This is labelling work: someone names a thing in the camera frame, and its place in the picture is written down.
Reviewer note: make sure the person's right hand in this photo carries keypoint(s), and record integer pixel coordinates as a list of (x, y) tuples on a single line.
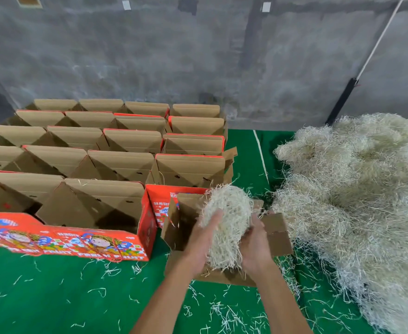
[(256, 250)]

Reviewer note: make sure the person's left hand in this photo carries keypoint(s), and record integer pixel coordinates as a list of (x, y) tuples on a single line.
[(200, 243)]

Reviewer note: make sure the red printed cardboard box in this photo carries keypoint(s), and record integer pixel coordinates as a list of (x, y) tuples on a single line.
[(277, 236)]

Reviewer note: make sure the handful of shredded filler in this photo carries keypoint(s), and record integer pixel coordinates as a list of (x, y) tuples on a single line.
[(226, 212)]

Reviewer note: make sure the pile of shredded paper filler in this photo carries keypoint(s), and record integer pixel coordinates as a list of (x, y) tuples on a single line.
[(364, 212)]

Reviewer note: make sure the group of red fruit boxes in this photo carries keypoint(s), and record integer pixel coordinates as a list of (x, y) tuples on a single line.
[(72, 163)]

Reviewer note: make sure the person's left forearm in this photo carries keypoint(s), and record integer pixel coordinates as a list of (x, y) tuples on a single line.
[(169, 299)]

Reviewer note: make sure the person's right forearm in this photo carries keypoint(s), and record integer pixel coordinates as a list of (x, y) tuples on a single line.
[(280, 302)]

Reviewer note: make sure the white pole with black grip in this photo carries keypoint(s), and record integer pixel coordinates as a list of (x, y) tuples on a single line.
[(339, 104)]

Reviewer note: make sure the yellow framed wall plate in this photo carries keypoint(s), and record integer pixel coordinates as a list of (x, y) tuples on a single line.
[(29, 0)]

